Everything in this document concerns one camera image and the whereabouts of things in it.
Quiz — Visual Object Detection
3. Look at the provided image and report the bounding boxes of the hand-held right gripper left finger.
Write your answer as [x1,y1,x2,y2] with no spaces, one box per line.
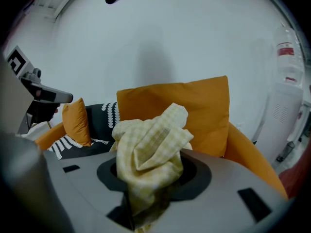
[43,151,135,233]

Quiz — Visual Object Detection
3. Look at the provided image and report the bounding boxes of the black bottle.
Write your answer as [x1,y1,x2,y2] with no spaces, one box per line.
[276,141,295,163]

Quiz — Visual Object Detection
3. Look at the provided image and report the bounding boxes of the white water dispenser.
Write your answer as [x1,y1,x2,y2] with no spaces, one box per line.
[251,67,306,144]

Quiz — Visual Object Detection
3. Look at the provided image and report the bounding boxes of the small orange cushion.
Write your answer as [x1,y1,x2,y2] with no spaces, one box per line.
[62,97,92,148]

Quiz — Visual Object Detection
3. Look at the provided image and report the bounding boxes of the yellow checked cloth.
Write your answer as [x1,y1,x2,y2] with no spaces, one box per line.
[109,102,194,231]

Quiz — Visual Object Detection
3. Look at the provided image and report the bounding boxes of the black white patterned cushion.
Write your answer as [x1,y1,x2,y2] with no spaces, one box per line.
[48,101,121,160]

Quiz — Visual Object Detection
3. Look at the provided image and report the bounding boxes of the red fabric item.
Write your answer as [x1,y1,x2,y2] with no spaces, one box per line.
[278,163,311,200]

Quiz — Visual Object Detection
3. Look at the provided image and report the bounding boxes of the large orange cushion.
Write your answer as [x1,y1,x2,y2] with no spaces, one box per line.
[116,75,231,158]

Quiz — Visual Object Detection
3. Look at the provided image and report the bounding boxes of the orange seat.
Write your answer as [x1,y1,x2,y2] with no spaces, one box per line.
[35,121,289,200]

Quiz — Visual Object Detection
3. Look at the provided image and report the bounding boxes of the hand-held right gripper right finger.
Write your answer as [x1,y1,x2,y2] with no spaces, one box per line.
[150,149,295,233]

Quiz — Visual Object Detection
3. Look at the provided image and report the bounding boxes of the clear water jug red label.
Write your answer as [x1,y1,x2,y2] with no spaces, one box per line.
[275,25,304,83]

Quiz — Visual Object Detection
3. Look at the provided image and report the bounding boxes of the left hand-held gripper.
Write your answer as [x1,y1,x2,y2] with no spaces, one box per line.
[6,45,74,135]

